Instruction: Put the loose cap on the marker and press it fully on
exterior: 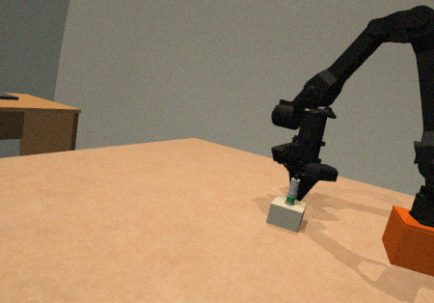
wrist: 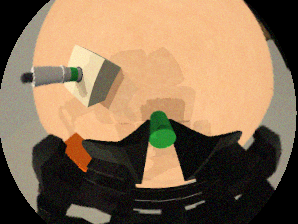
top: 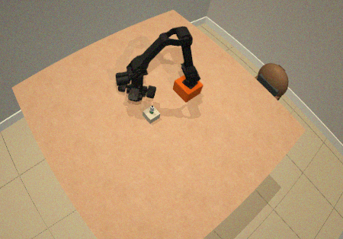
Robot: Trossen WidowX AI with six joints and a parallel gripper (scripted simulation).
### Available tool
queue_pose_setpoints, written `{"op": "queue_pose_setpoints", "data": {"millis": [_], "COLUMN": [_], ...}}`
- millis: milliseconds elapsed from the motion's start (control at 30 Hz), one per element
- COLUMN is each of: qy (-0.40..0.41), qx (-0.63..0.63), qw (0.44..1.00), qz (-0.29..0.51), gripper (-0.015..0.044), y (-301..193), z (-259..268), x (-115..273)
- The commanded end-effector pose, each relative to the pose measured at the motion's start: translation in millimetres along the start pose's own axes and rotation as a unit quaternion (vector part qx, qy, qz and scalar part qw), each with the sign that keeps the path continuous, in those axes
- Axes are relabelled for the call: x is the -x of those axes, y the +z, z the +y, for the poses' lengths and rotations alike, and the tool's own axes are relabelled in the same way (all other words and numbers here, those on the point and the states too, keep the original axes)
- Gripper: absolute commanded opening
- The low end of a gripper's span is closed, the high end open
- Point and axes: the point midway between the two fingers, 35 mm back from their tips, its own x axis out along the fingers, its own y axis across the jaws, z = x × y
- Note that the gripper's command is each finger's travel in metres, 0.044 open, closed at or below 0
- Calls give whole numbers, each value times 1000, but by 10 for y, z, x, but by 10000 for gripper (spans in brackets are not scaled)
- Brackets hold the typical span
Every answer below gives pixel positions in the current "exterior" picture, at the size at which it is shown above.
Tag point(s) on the grey marker with green band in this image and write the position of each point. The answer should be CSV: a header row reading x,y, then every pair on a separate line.
x,y
292,190

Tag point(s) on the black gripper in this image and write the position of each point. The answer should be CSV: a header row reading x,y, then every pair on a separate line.
x,y
310,174

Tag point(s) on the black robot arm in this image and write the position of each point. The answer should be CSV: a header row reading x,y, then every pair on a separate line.
x,y
415,26

